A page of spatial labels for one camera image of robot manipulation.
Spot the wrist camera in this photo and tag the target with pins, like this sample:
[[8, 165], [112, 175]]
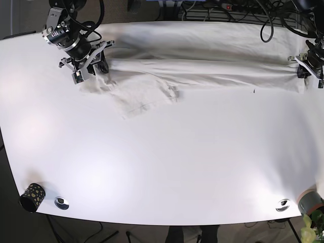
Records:
[[321, 84], [79, 77]]

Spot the power strip red switch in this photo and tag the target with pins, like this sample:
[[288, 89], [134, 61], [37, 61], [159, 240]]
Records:
[[235, 8]]

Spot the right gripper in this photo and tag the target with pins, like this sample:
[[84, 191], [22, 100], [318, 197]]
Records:
[[85, 55]]

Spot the black gold-spotted cup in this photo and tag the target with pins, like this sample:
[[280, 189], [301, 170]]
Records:
[[32, 197]]

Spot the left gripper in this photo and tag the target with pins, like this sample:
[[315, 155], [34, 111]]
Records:
[[310, 63]]

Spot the silver table grommet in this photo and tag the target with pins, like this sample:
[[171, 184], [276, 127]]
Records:
[[61, 203], [282, 205]]

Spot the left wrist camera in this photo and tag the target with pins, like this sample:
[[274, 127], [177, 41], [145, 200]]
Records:
[[321, 84]]

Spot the green potted plant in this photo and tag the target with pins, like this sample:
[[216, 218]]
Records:
[[312, 232]]

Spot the white printed T-shirt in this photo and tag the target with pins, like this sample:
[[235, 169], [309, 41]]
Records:
[[151, 62]]

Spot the grey plant pot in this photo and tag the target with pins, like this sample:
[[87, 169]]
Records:
[[310, 201]]

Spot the left silver table grommet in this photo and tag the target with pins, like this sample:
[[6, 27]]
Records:
[[61, 203]]

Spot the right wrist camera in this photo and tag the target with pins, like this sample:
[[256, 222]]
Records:
[[79, 77]]

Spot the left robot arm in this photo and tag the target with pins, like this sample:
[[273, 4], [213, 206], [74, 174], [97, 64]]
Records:
[[312, 12]]

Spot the right silver table grommet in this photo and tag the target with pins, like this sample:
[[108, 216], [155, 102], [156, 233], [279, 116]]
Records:
[[282, 205]]

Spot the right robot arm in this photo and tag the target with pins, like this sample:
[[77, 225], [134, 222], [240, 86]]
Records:
[[62, 28]]

